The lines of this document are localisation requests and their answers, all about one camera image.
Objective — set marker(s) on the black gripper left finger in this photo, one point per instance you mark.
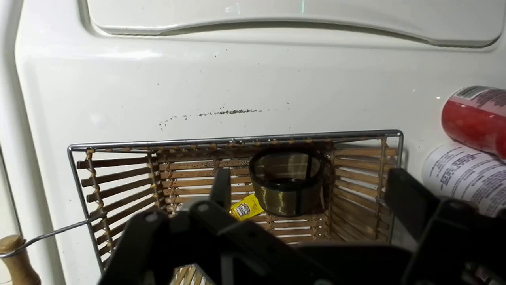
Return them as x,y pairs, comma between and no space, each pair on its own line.
159,247

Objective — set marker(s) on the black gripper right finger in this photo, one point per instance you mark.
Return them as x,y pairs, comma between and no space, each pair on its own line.
459,242

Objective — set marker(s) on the white plastic bottle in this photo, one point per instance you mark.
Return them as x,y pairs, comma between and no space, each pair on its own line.
469,176

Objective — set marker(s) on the yellow tea bag packet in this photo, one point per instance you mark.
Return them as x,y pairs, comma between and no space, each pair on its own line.
246,208

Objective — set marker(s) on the red canister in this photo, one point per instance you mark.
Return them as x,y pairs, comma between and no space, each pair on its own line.
475,119

